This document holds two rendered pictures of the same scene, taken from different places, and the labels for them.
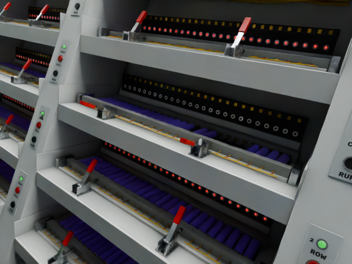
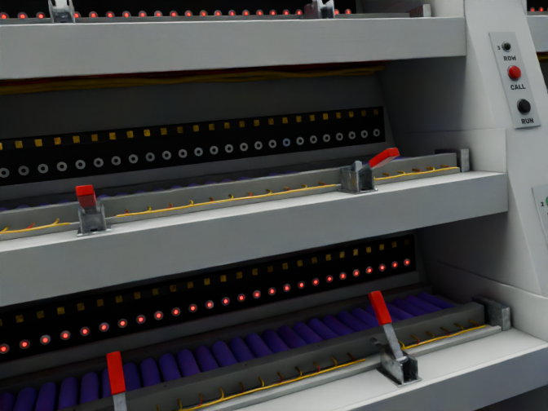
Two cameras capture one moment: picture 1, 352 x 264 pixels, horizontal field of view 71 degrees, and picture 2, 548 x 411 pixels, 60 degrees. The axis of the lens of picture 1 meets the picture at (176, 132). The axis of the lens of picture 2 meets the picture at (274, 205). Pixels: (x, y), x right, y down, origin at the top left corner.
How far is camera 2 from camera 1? 0.45 m
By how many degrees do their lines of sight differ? 50
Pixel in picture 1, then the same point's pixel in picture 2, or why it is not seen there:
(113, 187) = (186, 389)
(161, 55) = (196, 40)
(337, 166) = (516, 115)
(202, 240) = (410, 329)
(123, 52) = (74, 51)
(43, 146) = not seen: outside the picture
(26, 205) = not seen: outside the picture
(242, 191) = (453, 200)
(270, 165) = (434, 161)
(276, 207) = (493, 195)
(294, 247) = (534, 224)
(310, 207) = (522, 171)
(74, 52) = not seen: outside the picture
